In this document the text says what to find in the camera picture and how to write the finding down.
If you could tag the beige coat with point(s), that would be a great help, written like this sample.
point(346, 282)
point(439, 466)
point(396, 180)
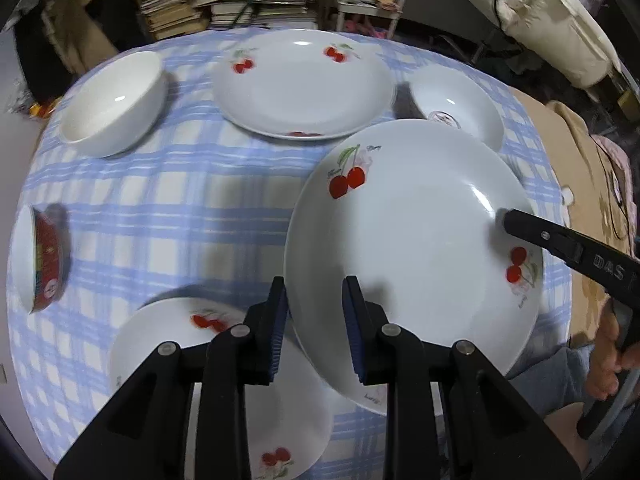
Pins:
point(75, 25)

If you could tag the stack of books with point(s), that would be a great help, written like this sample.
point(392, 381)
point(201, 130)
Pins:
point(230, 5)

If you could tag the white bowl with red seal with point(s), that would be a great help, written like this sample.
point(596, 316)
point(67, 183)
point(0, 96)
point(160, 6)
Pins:
point(450, 95)

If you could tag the plain white bowl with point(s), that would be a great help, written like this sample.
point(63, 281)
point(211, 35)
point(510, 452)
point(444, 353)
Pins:
point(110, 105)

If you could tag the colourful packet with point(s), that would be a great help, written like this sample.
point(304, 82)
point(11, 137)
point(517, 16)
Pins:
point(35, 108)

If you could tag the pink item under rack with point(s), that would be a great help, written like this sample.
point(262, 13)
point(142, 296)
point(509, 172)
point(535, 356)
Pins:
point(360, 26)

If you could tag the blue plaid cloth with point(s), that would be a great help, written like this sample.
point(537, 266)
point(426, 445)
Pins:
point(175, 200)

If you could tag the white cherry-print plate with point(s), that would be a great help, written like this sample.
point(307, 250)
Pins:
point(300, 90)
point(295, 410)
point(415, 260)

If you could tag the white down jacket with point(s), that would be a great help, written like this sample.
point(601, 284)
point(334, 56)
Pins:
point(550, 10)

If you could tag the person's right hand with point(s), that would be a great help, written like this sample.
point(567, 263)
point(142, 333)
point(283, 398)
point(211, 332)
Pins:
point(602, 360)

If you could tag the white shelf rack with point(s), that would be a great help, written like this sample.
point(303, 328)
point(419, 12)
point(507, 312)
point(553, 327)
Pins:
point(370, 10)

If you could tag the red patterned bowl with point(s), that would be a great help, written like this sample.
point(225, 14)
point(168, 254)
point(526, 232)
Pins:
point(45, 260)

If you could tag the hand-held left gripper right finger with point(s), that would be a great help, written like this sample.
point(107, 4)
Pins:
point(352, 330)

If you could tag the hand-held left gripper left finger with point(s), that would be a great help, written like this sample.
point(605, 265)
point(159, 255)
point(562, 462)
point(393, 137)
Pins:
point(277, 340)

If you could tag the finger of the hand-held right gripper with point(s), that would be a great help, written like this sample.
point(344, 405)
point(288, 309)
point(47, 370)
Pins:
point(530, 232)

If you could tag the person's leg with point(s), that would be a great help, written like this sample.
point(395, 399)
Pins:
point(550, 375)

